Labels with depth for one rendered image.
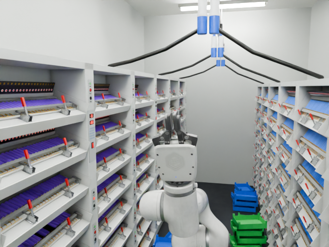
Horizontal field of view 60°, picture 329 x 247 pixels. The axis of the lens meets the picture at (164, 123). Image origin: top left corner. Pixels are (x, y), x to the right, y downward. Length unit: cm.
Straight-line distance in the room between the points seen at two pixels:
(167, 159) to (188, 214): 16
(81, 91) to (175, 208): 96
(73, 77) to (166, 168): 98
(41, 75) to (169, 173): 103
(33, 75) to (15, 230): 71
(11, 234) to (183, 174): 73
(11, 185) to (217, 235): 76
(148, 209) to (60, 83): 100
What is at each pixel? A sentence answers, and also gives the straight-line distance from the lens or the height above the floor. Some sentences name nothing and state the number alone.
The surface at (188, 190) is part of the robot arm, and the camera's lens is 72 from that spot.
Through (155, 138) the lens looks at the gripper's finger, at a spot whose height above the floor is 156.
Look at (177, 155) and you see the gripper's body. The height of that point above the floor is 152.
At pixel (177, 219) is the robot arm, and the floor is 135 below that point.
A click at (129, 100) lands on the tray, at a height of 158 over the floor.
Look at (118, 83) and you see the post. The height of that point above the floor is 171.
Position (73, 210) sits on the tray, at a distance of 171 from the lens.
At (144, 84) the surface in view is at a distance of 287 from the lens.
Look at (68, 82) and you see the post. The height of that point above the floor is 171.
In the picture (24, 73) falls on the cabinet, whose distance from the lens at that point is 148.
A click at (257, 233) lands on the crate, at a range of 329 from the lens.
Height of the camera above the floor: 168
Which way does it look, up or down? 7 degrees down
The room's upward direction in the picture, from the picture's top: straight up
